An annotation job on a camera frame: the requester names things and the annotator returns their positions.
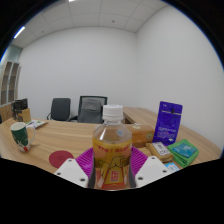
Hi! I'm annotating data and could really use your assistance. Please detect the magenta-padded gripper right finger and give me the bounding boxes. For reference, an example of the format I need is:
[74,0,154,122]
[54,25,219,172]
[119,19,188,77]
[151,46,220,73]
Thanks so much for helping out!
[129,146,172,188]

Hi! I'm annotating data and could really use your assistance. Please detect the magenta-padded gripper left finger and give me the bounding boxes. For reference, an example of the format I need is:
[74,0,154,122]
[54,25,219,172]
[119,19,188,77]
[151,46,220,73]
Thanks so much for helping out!
[54,147,95,188]

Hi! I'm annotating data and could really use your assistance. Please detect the orange-label tea bottle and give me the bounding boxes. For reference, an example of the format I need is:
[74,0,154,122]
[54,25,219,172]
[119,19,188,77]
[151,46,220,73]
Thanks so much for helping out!
[92,104,134,191]

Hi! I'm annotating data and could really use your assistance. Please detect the flat round red coaster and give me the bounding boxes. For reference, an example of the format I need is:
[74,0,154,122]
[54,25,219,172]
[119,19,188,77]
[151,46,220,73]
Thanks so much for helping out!
[48,149,75,169]

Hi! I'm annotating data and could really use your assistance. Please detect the green folded cloth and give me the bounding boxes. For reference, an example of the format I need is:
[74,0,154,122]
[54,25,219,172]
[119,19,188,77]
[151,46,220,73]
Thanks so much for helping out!
[166,138,200,169]

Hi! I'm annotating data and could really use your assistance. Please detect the orange cardboard box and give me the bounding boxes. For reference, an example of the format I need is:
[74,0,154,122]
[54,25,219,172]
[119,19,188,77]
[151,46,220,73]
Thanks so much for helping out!
[124,123,155,148]

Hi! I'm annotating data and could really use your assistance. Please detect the teal flat packet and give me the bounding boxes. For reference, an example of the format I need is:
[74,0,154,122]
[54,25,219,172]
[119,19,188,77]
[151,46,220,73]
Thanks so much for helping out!
[172,142,198,158]

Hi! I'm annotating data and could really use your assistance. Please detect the purple standing pouch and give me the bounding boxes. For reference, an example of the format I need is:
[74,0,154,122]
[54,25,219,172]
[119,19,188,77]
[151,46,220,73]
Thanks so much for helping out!
[152,100,184,147]

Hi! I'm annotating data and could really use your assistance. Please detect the white printed leaflet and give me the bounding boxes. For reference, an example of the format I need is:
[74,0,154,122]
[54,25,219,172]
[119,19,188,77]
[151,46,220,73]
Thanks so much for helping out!
[25,119,48,130]

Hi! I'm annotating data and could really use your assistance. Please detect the green and white mug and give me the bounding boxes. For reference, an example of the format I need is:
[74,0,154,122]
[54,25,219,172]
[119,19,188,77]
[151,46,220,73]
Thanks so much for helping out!
[10,121,37,153]

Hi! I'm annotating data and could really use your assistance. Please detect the black mesh office chair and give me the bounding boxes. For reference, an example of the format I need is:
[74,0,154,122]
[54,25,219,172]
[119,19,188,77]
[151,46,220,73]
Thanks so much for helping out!
[68,95,109,125]

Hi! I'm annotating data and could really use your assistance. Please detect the dark grey office chair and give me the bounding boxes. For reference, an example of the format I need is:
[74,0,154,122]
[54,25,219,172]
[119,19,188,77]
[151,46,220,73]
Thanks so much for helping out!
[46,97,72,122]

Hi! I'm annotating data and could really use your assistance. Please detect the stack of dark boxes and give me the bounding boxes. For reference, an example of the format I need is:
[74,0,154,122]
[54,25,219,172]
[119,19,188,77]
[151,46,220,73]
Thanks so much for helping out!
[10,97,32,123]

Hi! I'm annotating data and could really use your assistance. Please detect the wooden shelf unit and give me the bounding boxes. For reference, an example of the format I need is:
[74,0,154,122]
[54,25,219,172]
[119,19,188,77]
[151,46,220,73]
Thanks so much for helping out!
[0,60,23,123]

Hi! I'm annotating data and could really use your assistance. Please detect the narrow ceiling light panel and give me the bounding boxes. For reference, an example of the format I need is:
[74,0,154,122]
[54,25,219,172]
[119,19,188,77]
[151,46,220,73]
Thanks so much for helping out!
[13,26,26,40]

